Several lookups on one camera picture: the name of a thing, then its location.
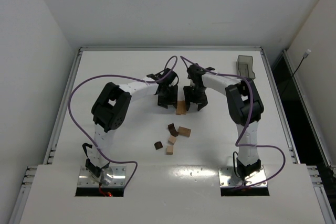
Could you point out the dark transparent plastic bin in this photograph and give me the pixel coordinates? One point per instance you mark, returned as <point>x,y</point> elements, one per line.
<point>244,66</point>

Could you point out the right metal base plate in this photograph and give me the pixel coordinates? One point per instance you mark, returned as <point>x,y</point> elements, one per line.
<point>228,179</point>

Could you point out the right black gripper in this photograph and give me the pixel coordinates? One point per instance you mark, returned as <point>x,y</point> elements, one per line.
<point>195,97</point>

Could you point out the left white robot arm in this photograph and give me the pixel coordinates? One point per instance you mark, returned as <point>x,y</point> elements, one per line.
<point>111,106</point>

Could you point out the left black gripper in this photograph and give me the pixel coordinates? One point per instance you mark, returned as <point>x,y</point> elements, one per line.
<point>167,97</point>

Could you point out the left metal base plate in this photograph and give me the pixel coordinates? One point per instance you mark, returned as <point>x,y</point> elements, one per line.
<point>111,177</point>

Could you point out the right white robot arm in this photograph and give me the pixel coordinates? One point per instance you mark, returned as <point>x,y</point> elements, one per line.
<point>244,105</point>

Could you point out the metal base plate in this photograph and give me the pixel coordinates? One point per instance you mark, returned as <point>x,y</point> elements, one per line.
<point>228,179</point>
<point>111,177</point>

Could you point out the black wall cable white plug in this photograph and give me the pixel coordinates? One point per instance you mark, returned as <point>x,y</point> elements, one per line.
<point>304,56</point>

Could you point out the light long wood block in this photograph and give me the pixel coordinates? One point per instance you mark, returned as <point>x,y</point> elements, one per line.
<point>183,108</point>
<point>178,109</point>

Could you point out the light wood cube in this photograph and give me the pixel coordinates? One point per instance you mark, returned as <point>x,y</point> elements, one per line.
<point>169,150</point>
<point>172,140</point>

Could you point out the small dark wood block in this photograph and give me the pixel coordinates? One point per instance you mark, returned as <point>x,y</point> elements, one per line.
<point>158,145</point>

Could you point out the medium brown wood block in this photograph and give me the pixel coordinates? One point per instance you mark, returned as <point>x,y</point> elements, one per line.
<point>184,131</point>

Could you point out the dark arch wood block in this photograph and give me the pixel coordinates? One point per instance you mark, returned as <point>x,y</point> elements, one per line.
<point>172,130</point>

